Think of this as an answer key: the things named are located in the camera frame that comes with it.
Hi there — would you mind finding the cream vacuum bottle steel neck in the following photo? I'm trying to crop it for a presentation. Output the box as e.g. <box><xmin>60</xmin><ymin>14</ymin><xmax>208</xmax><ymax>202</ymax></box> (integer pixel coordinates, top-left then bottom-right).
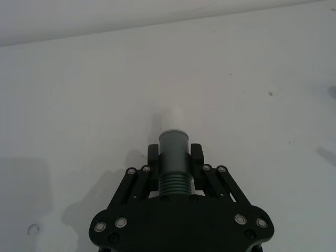
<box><xmin>158</xmin><ymin>103</ymin><xmax>191</xmax><ymax>198</ymax></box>

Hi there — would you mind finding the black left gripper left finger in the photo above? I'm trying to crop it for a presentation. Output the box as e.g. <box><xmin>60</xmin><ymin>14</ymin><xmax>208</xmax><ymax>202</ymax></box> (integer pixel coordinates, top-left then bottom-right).
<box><xmin>110</xmin><ymin>143</ymin><xmax>160</xmax><ymax>208</ymax></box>

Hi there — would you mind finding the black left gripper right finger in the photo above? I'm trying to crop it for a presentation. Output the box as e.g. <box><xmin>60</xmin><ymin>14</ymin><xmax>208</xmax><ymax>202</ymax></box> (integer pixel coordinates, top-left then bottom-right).
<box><xmin>190</xmin><ymin>143</ymin><xmax>249</xmax><ymax>207</ymax></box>

